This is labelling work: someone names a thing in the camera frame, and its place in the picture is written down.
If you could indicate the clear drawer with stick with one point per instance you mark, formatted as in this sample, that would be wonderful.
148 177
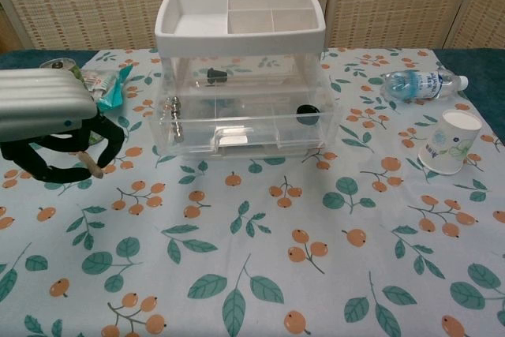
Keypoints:
252 128

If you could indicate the small wooden stick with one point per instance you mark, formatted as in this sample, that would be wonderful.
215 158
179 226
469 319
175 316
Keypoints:
92 165

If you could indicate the white drawer organizer box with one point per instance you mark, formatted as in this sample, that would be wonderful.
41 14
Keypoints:
236 39

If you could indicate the clear plastic water bottle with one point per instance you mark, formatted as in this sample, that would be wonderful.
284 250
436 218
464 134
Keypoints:
418 84

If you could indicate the fruit print tablecloth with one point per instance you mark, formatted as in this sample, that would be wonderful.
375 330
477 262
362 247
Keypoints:
252 242

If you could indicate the green drink can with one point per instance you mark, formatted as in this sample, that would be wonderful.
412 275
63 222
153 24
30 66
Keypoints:
59 64

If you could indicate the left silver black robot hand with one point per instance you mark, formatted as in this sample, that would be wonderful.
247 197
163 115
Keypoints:
39 100

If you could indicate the woven bamboo folding screen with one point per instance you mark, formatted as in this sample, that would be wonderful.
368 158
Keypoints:
98 1

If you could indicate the teal snack bag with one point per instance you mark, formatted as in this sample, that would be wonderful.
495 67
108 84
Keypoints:
112 88

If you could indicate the small dark rubber stopper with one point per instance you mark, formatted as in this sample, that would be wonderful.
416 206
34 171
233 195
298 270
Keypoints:
215 75

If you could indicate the round black cap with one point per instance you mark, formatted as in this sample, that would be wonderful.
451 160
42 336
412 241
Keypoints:
307 113

